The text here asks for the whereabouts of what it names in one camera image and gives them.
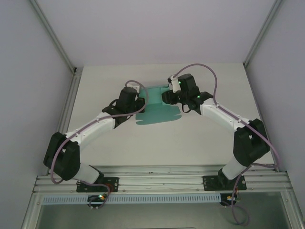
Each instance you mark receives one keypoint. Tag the teal cardboard box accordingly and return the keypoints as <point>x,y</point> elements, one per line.
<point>159,114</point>

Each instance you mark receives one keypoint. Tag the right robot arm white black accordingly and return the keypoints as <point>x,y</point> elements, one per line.
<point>221,114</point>

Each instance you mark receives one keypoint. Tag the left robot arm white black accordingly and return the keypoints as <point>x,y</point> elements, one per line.
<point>90,133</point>

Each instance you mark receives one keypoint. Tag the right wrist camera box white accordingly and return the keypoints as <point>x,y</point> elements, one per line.
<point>174,83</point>

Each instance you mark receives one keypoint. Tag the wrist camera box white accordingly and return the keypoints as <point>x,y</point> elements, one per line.
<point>132,85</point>
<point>174,83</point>

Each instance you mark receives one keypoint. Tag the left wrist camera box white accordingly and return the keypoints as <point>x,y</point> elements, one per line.
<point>132,85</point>

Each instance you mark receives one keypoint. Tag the aluminium side rail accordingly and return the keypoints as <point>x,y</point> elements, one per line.
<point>71,100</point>

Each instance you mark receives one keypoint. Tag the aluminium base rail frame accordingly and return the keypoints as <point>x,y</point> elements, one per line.
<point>157,177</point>

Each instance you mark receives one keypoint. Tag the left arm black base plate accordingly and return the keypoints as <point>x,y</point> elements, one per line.
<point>112,186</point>

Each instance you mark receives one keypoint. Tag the aluminium frame post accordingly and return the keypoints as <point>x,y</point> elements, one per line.
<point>262,31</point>
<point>54,38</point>

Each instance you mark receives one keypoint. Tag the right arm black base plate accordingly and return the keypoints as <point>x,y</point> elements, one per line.
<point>209,183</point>

